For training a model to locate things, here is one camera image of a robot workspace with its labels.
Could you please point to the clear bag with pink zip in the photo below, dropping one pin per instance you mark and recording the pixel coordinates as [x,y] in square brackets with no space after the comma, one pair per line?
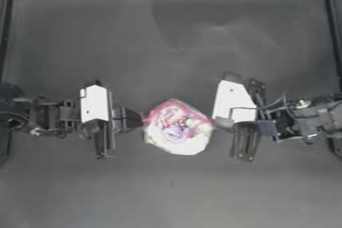
[178,135]

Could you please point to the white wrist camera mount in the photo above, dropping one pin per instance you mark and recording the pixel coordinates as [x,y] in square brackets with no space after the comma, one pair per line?
[231,100]
[94,103]

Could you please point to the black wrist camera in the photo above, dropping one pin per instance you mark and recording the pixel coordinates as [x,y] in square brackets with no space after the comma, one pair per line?
[222,122]
[92,128]

